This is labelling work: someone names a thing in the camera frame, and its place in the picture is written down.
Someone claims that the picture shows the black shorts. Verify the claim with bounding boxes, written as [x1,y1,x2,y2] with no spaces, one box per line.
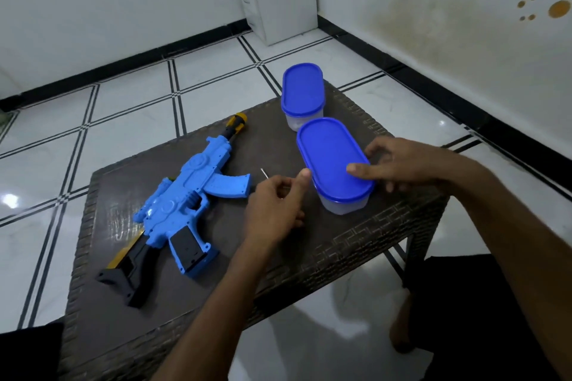
[0,253,561,381]

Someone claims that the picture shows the blue toy gun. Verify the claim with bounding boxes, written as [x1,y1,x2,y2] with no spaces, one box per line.
[96,112,252,309]

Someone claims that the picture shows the person's right hand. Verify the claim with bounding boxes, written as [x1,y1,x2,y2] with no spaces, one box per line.
[346,136,455,194]

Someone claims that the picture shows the person's right forearm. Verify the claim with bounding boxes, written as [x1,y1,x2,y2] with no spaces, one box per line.
[442,155,572,381]

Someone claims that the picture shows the brown wicker table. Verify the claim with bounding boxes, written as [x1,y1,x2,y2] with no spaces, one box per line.
[58,81,450,381]

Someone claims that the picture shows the person's right leg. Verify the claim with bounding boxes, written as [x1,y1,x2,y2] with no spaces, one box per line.
[389,291,417,355]

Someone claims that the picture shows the person's left hand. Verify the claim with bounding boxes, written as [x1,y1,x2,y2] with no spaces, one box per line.
[243,168,313,253]

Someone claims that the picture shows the clear container with blue lid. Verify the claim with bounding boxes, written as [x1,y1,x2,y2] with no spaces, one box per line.
[281,63,326,132]
[296,117,376,216]

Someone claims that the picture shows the person's left forearm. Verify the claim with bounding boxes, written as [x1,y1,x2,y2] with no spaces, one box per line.
[151,238,280,381]

